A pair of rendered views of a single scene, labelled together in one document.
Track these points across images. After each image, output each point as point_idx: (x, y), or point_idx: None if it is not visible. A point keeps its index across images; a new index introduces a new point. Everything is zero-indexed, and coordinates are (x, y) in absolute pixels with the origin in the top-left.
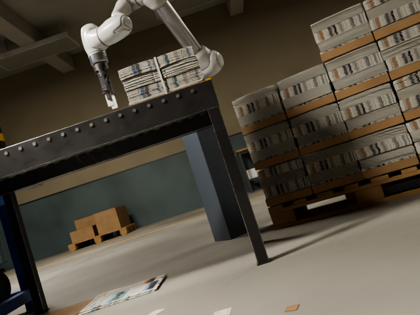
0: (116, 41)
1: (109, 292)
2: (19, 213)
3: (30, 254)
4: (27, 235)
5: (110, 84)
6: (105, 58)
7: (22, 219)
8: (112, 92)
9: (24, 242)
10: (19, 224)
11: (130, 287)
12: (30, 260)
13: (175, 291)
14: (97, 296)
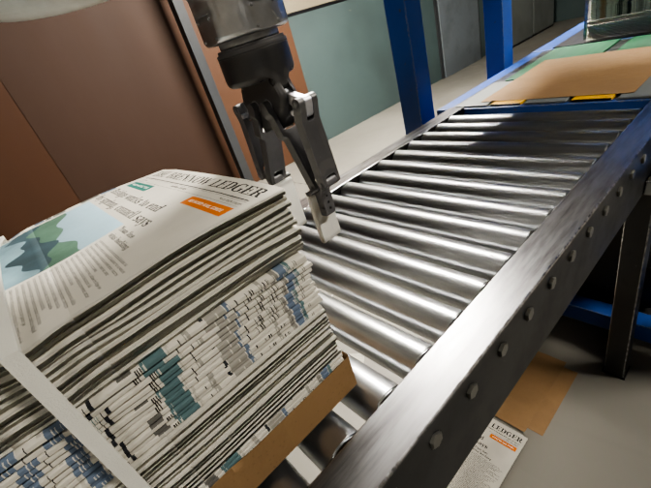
0: (77, 8)
1: (498, 449)
2: (639, 217)
3: (625, 293)
4: (640, 265)
5: (299, 136)
6: (201, 38)
7: (644, 232)
8: (305, 179)
9: (617, 269)
10: (623, 236)
11: (473, 480)
12: (618, 302)
13: (311, 480)
14: (510, 432)
